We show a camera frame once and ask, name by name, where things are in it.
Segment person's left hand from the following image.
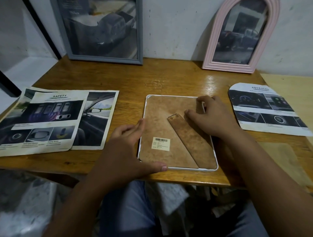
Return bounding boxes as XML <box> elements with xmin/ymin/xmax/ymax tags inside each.
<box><xmin>97</xmin><ymin>119</ymin><xmax>169</xmax><ymax>186</ymax></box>

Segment person's right hand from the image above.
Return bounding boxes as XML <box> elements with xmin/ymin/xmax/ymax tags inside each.
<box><xmin>184</xmin><ymin>95</ymin><xmax>241</xmax><ymax>140</ymax></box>

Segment white picture frame brown backing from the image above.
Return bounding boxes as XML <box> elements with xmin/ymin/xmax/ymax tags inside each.
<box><xmin>137</xmin><ymin>94</ymin><xmax>219</xmax><ymax>172</ymax></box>

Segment person's right forearm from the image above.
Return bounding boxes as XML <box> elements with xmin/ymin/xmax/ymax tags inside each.
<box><xmin>216</xmin><ymin>127</ymin><xmax>313</xmax><ymax>237</ymax></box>

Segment person's left forearm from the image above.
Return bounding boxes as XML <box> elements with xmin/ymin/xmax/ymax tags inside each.
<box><xmin>44</xmin><ymin>162</ymin><xmax>134</xmax><ymax>237</ymax></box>

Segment white barcode sticker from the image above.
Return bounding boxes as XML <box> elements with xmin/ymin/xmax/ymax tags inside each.
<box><xmin>153</xmin><ymin>137</ymin><xmax>171</xmax><ymax>152</ymax></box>

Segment white cloth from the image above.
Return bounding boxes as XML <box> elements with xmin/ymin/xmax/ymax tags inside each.
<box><xmin>152</xmin><ymin>182</ymin><xmax>190</xmax><ymax>237</ymax></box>

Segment person's blue jeans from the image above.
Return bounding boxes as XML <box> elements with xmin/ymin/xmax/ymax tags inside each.
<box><xmin>98</xmin><ymin>180</ymin><xmax>269</xmax><ymax>237</ymax></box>

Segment arch-cut car brochure sheet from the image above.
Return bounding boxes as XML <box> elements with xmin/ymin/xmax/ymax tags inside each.
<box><xmin>228</xmin><ymin>83</ymin><xmax>313</xmax><ymax>137</ymax></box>

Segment large car brochure sheet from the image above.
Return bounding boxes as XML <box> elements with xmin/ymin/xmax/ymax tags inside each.
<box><xmin>18</xmin><ymin>86</ymin><xmax>119</xmax><ymax>150</ymax></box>

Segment brown paper sheet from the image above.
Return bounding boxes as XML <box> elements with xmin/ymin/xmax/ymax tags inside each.
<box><xmin>258</xmin><ymin>142</ymin><xmax>313</xmax><ymax>193</ymax></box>

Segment small car brochure sheet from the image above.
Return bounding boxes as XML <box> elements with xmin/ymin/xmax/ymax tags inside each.
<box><xmin>0</xmin><ymin>91</ymin><xmax>89</xmax><ymax>157</ymax></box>

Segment clear plastic bag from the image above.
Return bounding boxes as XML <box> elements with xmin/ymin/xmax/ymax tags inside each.
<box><xmin>0</xmin><ymin>171</ymin><xmax>59</xmax><ymax>237</ymax></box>

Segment black framed white board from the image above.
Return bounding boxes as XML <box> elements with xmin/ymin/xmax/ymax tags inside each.
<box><xmin>0</xmin><ymin>0</ymin><xmax>62</xmax><ymax>97</ymax></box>

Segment brown frame stand flap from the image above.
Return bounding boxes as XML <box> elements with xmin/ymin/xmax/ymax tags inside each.
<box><xmin>167</xmin><ymin>114</ymin><xmax>217</xmax><ymax>170</ymax></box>

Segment pink arched picture frame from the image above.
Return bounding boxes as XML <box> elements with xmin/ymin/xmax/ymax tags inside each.
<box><xmin>202</xmin><ymin>0</ymin><xmax>280</xmax><ymax>74</ymax></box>

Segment grey rectangular picture frame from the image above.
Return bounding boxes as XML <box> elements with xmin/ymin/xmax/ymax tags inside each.
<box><xmin>50</xmin><ymin>0</ymin><xmax>144</xmax><ymax>65</ymax></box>

